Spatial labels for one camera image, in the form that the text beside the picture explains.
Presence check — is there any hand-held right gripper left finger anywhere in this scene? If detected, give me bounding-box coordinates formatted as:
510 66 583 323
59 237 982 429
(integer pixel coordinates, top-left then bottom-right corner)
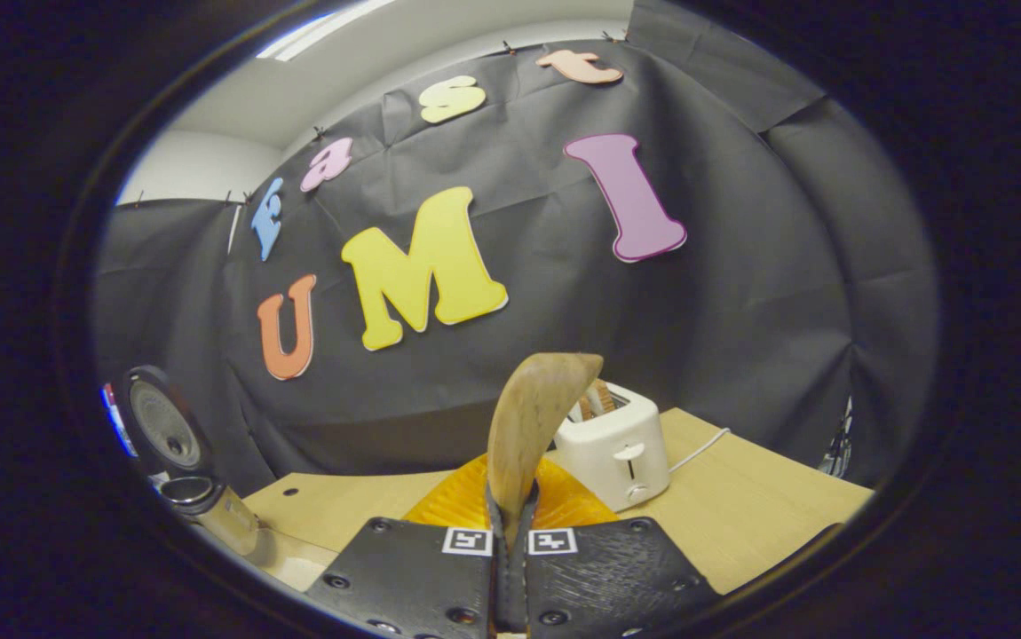
306 454 511 639

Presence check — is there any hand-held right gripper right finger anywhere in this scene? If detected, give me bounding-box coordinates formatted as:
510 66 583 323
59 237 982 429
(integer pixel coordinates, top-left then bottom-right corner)
515 457 721 636

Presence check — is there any wooden spoon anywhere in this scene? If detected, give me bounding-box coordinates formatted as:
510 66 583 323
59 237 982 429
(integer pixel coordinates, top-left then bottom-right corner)
486 352 605 542

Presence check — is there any grey rice cooker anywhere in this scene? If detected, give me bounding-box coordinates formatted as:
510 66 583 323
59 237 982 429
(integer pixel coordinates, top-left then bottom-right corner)
118 365 265 558

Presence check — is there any white toaster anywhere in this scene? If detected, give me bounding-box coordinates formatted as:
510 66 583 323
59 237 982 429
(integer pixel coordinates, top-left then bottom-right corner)
553 382 672 514

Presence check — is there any bread slice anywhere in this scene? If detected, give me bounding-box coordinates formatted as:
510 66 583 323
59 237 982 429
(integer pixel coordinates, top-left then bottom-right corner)
577 379 618 422

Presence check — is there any black backdrop cloth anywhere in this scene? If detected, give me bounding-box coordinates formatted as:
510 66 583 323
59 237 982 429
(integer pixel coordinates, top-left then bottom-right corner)
91 0 942 500

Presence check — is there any metal backdrop stand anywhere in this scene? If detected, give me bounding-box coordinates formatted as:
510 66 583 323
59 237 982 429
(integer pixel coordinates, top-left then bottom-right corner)
819 398 857 481

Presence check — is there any computer monitor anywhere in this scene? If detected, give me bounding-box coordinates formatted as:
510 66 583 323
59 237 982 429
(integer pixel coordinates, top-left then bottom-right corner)
102 383 138 459

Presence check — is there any ceiling light panel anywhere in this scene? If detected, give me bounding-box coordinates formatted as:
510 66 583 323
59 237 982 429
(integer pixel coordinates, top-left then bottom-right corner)
255 0 398 62

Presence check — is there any white toaster cable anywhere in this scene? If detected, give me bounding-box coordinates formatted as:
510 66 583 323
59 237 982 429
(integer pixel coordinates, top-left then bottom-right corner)
668 427 732 475

